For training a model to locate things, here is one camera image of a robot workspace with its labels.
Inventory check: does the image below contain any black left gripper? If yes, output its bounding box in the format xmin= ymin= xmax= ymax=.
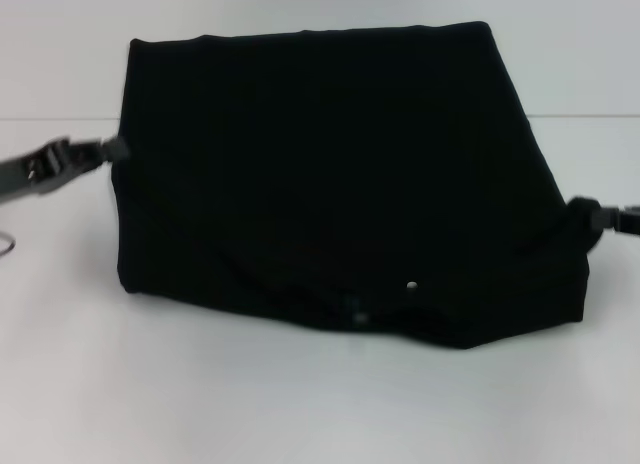
xmin=0 ymin=136 xmax=131 ymax=208

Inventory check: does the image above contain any black shirt with FREE print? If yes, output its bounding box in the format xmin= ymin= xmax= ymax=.
xmin=112 ymin=19 xmax=609 ymax=353

